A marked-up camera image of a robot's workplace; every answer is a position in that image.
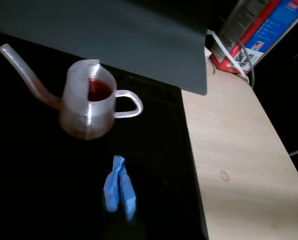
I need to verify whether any white flat strap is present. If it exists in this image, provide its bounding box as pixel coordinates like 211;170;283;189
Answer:
206;29;251;84

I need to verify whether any red and blue carton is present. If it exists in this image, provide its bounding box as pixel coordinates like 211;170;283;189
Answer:
209;0;298;75

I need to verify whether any translucent plastic gooseneck kettle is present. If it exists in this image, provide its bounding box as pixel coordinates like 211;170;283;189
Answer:
0;43;144;141

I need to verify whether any black gripper finger blue tape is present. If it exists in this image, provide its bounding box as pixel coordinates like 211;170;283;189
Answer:
102;154;126;214
118;161;207;240

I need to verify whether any grey braided cable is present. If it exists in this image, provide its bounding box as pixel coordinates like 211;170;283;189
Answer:
223;0;256;89

